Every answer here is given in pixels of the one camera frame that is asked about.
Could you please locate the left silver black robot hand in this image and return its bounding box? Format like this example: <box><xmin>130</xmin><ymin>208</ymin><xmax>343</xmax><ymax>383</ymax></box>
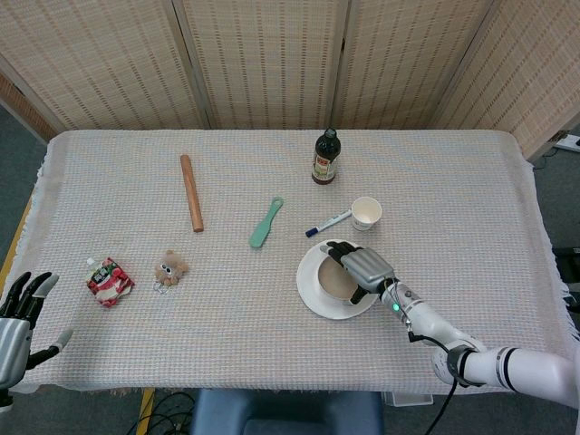
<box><xmin>0</xmin><ymin>271</ymin><xmax>75</xmax><ymax>392</ymax></box>

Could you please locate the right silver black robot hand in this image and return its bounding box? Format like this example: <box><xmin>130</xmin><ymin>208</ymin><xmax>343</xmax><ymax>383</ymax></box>
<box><xmin>319</xmin><ymin>240</ymin><xmax>396</xmax><ymax>306</ymax></box>

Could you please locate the beige bowl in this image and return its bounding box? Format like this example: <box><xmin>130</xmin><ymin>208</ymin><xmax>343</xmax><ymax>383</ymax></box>
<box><xmin>314</xmin><ymin>256</ymin><xmax>364</xmax><ymax>306</ymax></box>

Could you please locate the white paper cup blue logo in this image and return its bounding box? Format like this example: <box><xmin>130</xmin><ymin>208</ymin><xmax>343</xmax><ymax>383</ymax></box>
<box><xmin>351</xmin><ymin>196</ymin><xmax>383</xmax><ymax>233</ymax></box>

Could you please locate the blue robot base seat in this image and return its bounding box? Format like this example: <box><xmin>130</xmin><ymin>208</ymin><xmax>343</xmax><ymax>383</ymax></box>
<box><xmin>189</xmin><ymin>389</ymin><xmax>386</xmax><ymax>435</ymax></box>

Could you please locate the white paper plate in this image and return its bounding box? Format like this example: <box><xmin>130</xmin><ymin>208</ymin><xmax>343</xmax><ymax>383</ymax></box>
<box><xmin>295</xmin><ymin>238</ymin><xmax>384</xmax><ymax>322</ymax></box>

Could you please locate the blue-capped white marker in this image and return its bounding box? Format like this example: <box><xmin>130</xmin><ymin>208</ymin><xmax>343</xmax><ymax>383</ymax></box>
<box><xmin>304</xmin><ymin>208</ymin><xmax>353</xmax><ymax>239</ymax></box>

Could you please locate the green plastic rice paddle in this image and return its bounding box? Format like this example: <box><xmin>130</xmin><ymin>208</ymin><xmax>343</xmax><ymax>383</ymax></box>
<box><xmin>247</xmin><ymin>196</ymin><xmax>285</xmax><ymax>249</ymax></box>

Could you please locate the red snack pouch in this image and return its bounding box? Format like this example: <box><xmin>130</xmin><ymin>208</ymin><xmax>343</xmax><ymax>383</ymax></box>
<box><xmin>84</xmin><ymin>256</ymin><xmax>136</xmax><ymax>309</ymax></box>

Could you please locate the brown sauce bottle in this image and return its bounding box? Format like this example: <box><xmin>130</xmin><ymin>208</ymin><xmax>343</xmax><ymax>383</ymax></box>
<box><xmin>310</xmin><ymin>128</ymin><xmax>342</xmax><ymax>186</ymax></box>

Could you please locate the white waffle-weave tablecloth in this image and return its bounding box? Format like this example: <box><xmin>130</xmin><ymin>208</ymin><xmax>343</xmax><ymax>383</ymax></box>
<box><xmin>12</xmin><ymin>129</ymin><xmax>574</xmax><ymax>401</ymax></box>

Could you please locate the white box under table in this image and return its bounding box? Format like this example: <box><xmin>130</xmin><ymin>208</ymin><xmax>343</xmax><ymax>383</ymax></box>
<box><xmin>382</xmin><ymin>390</ymin><xmax>434</xmax><ymax>408</ymax></box>

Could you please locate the wooden rolling pin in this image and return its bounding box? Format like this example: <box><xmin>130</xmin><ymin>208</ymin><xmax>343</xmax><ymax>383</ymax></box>
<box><xmin>179</xmin><ymin>154</ymin><xmax>205</xmax><ymax>234</ymax></box>

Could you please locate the woven bamboo folding screen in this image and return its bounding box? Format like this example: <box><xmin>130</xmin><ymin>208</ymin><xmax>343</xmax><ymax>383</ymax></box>
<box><xmin>0</xmin><ymin>0</ymin><xmax>580</xmax><ymax>162</ymax></box>

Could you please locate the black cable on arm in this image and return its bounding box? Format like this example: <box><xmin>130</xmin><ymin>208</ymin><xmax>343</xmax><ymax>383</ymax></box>
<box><xmin>406</xmin><ymin>280</ymin><xmax>475</xmax><ymax>435</ymax></box>

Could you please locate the black floor cable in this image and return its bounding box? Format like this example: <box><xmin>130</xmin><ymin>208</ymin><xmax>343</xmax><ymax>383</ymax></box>
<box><xmin>148</xmin><ymin>391</ymin><xmax>197</xmax><ymax>435</ymax></box>

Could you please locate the fluffy plush keychain toy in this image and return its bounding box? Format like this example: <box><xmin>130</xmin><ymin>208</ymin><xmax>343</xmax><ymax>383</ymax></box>
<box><xmin>152</xmin><ymin>249</ymin><xmax>189</xmax><ymax>294</ymax></box>

